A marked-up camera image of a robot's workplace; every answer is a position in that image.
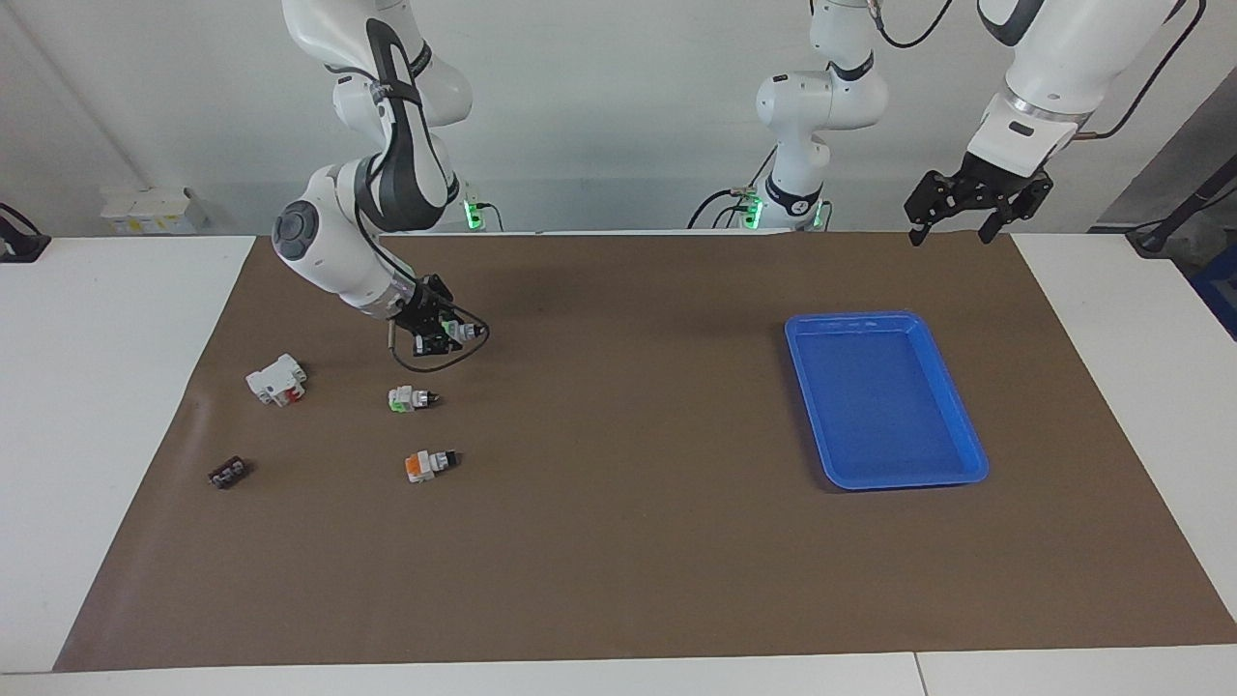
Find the small white orange switch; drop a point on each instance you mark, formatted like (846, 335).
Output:
(425, 466)

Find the black stand pole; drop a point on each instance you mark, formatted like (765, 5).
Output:
(1184, 208)

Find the blue plastic tray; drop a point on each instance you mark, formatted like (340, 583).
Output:
(884, 406)

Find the small black terminal block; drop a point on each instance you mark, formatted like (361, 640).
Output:
(228, 474)

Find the brown table mat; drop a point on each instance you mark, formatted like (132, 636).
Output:
(618, 541)

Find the black clamp mount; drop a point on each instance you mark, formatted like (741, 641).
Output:
(19, 246)

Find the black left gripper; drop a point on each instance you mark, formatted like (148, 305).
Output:
(998, 179)

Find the white red circuit breaker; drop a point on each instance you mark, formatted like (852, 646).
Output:
(271, 379)

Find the small white green switch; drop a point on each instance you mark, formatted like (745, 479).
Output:
(406, 398)
(466, 332)

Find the blue crate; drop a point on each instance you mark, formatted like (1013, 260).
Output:
(1220, 295)

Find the white wall socket box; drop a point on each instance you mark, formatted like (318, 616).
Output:
(145, 208)

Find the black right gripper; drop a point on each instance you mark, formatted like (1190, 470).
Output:
(425, 304)

